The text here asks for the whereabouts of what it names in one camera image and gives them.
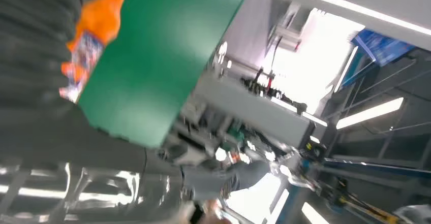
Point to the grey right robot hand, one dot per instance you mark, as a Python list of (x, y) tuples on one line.
[(67, 135)]

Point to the person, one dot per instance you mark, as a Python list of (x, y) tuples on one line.
[(215, 182)]

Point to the grey machine base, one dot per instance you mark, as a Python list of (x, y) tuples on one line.
[(256, 111)]

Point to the ceiling light strip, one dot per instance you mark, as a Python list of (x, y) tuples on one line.
[(370, 113)]

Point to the blue panel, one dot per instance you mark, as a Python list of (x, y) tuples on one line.
[(380, 45)]

